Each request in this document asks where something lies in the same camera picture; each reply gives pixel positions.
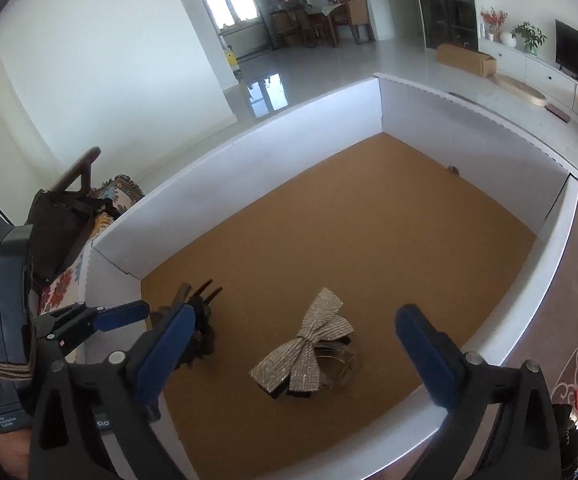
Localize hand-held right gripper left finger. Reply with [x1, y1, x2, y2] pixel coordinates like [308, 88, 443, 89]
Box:
[28, 304, 198, 480]

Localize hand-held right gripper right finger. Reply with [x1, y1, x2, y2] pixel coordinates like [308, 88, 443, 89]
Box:
[395, 304, 562, 480]

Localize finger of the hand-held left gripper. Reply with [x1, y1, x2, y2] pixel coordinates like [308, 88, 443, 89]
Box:
[33, 301, 151, 358]

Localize black hair claw clip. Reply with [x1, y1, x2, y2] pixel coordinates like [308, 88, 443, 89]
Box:
[151, 277, 225, 368]

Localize silver mesh hair bow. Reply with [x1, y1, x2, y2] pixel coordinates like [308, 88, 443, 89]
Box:
[249, 287, 356, 402]

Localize white cardboard box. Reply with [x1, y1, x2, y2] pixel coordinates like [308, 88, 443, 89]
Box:
[76, 72, 578, 480]

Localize person's left forearm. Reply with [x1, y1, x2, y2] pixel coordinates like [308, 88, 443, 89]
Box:
[0, 427, 32, 480]

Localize clear hair hoops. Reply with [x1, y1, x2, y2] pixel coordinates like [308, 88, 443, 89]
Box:
[319, 336, 365, 387]

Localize dark brown bag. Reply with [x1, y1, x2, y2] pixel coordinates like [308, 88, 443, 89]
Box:
[25, 189, 114, 283]

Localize dark floor mat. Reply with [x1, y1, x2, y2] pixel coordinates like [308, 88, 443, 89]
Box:
[544, 102, 572, 123]

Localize oval wooden tray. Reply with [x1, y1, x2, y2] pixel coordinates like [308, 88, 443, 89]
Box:
[492, 72, 550, 109]

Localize brown cardboard box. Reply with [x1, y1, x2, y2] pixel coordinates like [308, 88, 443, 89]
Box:
[436, 43, 497, 78]

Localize white television cabinet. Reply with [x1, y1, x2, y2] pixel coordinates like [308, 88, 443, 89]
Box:
[476, 35, 578, 137]

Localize window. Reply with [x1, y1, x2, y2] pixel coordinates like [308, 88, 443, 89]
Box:
[204, 0, 260, 26]

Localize green potted plant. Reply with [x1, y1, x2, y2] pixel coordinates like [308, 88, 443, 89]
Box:
[512, 21, 547, 56]

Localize red flower bouquet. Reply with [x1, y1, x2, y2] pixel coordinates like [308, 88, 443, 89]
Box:
[480, 7, 509, 42]

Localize wooden dining table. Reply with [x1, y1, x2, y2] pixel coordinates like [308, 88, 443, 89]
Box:
[309, 4, 350, 48]

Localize dark glass display cabinet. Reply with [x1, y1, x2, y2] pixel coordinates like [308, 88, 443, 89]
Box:
[411, 0, 480, 51]

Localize dark wooden chair frame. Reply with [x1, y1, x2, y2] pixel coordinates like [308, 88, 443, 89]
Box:
[54, 146, 102, 196]

